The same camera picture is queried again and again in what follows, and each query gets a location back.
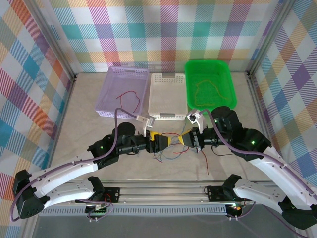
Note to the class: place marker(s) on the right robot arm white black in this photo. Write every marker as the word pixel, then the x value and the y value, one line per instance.
pixel 272 168

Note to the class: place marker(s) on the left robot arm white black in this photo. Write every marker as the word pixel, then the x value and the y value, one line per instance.
pixel 64 171

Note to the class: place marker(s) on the white plastic basket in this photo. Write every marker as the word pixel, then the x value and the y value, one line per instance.
pixel 167 96

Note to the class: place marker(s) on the green plastic basket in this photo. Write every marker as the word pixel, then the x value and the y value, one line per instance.
pixel 210 72

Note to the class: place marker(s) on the purple plastic basket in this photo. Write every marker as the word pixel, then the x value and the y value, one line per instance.
pixel 114 84

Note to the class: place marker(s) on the green circuit board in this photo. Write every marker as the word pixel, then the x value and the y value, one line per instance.
pixel 97 212

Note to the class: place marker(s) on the small circuit board with LED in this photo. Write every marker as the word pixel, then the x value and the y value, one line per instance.
pixel 237 209

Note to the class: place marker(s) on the aluminium frame floor rail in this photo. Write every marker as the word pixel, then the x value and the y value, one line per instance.
pixel 60 124
pixel 263 111

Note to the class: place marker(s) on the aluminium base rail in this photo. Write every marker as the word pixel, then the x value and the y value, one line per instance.
pixel 161 192

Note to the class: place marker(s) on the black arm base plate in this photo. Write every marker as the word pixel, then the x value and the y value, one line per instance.
pixel 214 194
pixel 114 194

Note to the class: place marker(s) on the aluminium frame post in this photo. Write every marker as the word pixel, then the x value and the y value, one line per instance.
pixel 57 39
pixel 269 37

